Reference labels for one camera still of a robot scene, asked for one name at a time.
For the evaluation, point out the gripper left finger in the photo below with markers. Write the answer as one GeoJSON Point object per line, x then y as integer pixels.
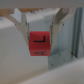
{"type": "Point", "coordinates": [25, 28]}

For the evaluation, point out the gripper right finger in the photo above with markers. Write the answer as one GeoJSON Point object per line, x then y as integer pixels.
{"type": "Point", "coordinates": [56, 28]}

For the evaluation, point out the pink block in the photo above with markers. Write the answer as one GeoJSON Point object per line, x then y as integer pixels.
{"type": "Point", "coordinates": [39, 41]}

